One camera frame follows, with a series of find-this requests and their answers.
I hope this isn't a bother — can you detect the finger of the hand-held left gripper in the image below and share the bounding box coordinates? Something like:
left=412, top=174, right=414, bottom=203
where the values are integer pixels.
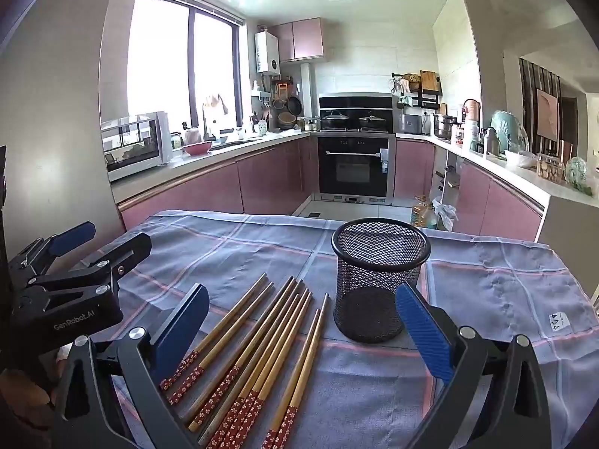
left=7, top=221, right=97, bottom=282
left=25, top=232, right=153, bottom=297

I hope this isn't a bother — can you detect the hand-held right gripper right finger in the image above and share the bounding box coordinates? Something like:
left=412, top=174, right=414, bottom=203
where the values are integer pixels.
left=395, top=283, right=554, bottom=449

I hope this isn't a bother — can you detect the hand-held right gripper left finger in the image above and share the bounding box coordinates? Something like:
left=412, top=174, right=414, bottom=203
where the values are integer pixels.
left=53, top=283, right=211, bottom=449

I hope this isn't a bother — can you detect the black mesh utensil holder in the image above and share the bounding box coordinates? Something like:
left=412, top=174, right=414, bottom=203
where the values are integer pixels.
left=331, top=217, right=432, bottom=343

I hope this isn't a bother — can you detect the bunch of wooden chopsticks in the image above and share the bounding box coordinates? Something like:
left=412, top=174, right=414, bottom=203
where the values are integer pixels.
left=159, top=272, right=331, bottom=449

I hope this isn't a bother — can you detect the person's left hand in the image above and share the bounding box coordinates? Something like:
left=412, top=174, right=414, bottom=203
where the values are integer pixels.
left=0, top=358, right=64, bottom=426

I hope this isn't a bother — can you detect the white toaster oven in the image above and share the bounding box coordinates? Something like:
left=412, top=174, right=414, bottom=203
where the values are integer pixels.
left=100, top=111, right=174, bottom=183

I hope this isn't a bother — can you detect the grey plaid tablecloth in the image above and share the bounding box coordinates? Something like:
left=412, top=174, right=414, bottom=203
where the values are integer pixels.
left=105, top=210, right=599, bottom=449

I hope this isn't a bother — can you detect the white kitchen countertop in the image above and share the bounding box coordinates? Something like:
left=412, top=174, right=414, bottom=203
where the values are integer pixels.
left=395, top=133, right=599, bottom=207
left=110, top=128, right=313, bottom=204

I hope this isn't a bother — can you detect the white plastic bag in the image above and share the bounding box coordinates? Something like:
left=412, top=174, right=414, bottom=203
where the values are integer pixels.
left=431, top=198, right=458, bottom=233

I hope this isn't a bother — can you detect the cooking oil bottle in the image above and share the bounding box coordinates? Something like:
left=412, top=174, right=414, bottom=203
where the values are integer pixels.
left=411, top=195, right=438, bottom=230

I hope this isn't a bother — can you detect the pink base cabinet run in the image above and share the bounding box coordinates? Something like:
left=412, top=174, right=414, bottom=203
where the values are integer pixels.
left=394, top=139, right=546, bottom=244
left=117, top=135, right=320, bottom=232

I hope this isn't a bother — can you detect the kitchen faucet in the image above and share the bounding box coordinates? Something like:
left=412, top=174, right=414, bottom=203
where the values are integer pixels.
left=202, top=103, right=221, bottom=142

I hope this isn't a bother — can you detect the black built-in oven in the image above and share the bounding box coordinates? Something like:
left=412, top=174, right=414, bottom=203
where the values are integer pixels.
left=317, top=133, right=396, bottom=198

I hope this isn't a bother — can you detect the kitchen window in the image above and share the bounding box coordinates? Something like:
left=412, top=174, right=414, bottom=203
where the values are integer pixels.
left=126, top=0, right=245, bottom=135

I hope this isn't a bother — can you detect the clear plastic egg box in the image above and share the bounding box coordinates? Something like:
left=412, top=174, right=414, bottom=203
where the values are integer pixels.
left=536, top=153, right=565, bottom=182

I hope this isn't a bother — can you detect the stainless steel stockpot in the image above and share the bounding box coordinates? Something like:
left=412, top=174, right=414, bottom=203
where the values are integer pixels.
left=433, top=113, right=457, bottom=140

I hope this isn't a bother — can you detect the green kitchen appliance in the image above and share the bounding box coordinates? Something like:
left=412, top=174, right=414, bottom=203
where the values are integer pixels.
left=490, top=110, right=523, bottom=153

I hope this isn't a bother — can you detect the bag of green vegetables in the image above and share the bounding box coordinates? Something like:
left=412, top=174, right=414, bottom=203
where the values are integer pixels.
left=564, top=156, right=593, bottom=193

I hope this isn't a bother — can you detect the black wok with lid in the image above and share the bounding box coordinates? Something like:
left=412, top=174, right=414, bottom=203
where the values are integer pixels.
left=320, top=111, right=351, bottom=131

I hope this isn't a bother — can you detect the black range hood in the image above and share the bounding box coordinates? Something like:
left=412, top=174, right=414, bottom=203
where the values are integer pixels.
left=318, top=92, right=395, bottom=120

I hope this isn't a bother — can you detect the white vertical pipe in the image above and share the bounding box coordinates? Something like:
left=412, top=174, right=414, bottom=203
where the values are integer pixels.
left=301, top=62, right=312, bottom=117

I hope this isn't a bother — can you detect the white water heater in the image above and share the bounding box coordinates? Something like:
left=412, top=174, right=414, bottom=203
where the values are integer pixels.
left=255, top=32, right=280, bottom=74

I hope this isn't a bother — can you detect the wooden cutting board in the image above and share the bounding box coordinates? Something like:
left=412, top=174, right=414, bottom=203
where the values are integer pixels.
left=420, top=70, right=443, bottom=94

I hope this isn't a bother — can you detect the black wall rack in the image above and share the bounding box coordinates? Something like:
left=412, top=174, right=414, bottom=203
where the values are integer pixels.
left=416, top=70, right=443, bottom=111

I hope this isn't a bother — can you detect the framed wall picture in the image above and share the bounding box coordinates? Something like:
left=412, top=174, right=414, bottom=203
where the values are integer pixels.
left=536, top=88, right=560, bottom=142

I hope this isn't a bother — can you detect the pink wall cabinet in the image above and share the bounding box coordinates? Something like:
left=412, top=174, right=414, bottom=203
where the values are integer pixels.
left=269, top=18, right=325, bottom=63

